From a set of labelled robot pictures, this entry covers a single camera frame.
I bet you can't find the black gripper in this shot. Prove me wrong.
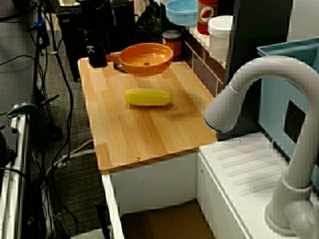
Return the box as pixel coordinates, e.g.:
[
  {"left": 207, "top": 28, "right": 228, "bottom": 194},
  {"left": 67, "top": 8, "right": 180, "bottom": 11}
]
[{"left": 83, "top": 12, "right": 112, "bottom": 68}]

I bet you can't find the brown lid with yellow knob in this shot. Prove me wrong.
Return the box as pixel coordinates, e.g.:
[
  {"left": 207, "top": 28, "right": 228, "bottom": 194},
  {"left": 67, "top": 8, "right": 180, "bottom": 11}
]
[{"left": 113, "top": 61, "right": 128, "bottom": 73}]

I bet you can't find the orange toy frying pan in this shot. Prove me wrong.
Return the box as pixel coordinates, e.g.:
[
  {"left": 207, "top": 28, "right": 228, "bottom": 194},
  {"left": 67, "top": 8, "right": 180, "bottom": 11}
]
[{"left": 106, "top": 42, "right": 173, "bottom": 77}]

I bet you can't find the yellow toy corn cob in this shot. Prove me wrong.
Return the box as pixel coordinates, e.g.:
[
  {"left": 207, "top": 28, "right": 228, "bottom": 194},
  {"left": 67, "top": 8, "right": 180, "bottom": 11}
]
[{"left": 124, "top": 88, "right": 173, "bottom": 107}]

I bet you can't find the blue connector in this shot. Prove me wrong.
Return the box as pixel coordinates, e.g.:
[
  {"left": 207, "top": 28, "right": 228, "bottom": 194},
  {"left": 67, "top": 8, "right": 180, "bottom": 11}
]
[{"left": 26, "top": 16, "right": 47, "bottom": 32}]

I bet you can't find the toy beans can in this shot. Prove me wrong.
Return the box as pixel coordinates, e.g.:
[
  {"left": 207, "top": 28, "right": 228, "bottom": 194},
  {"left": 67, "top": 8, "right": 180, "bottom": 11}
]
[{"left": 161, "top": 29, "right": 182, "bottom": 62}]

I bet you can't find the light blue bowl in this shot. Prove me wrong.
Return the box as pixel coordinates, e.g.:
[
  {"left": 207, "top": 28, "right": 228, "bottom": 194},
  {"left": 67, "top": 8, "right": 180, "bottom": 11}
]
[{"left": 165, "top": 0, "right": 199, "bottom": 28}]

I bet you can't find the dark tiled backsplash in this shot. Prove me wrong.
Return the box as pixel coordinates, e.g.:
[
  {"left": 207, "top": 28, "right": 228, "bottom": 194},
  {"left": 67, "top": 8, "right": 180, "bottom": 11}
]
[{"left": 183, "top": 24, "right": 234, "bottom": 98}]

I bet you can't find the green power drill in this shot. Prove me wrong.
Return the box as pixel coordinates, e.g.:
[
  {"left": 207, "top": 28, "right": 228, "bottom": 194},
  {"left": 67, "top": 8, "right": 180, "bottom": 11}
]
[{"left": 6, "top": 103, "right": 39, "bottom": 120}]

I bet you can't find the red sauce bottle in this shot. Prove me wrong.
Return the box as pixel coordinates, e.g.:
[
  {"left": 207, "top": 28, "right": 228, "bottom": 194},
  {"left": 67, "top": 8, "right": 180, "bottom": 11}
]
[{"left": 197, "top": 0, "right": 218, "bottom": 35}]

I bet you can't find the white lidded container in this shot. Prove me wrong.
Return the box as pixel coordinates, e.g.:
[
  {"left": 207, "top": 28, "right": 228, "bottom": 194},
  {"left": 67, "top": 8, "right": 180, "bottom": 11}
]
[{"left": 207, "top": 15, "right": 234, "bottom": 68}]

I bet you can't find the black device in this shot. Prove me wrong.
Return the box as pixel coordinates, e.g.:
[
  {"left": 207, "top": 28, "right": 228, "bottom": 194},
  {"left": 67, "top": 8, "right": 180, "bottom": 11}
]
[{"left": 0, "top": 129, "right": 15, "bottom": 170}]

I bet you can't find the white toy kitchen unit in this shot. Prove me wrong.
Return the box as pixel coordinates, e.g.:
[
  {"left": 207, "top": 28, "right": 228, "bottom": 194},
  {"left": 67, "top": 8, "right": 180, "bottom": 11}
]
[{"left": 101, "top": 131, "right": 319, "bottom": 239}]

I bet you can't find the dark grey upright panel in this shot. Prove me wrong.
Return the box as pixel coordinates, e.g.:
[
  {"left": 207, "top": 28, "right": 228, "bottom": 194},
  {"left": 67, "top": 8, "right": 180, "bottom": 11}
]
[{"left": 215, "top": 0, "right": 294, "bottom": 141}]

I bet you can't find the grey toy faucet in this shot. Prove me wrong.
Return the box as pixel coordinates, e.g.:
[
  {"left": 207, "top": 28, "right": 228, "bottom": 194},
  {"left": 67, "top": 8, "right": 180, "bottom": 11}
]
[{"left": 203, "top": 55, "right": 319, "bottom": 237}]

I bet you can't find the teal plastic bin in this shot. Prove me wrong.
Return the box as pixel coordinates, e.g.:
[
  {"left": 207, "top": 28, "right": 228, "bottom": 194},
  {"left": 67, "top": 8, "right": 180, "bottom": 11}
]
[{"left": 256, "top": 37, "right": 319, "bottom": 181}]

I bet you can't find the black wire mesh rack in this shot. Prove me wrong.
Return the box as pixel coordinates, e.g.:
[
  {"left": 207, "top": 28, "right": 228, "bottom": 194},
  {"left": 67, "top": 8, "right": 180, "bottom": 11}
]
[{"left": 134, "top": 0, "right": 162, "bottom": 44}]

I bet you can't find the black cable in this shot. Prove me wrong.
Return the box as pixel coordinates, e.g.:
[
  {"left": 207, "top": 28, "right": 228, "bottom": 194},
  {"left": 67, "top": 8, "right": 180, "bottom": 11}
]
[{"left": 47, "top": 12, "right": 75, "bottom": 225}]

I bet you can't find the white cable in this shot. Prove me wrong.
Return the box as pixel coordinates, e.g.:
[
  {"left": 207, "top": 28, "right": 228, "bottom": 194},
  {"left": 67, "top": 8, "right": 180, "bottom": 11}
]
[{"left": 46, "top": 138, "right": 97, "bottom": 176}]

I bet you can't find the aluminium frame rail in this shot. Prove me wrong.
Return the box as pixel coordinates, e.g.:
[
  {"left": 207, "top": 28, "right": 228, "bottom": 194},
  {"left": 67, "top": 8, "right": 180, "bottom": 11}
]
[{"left": 0, "top": 109, "right": 33, "bottom": 239}]

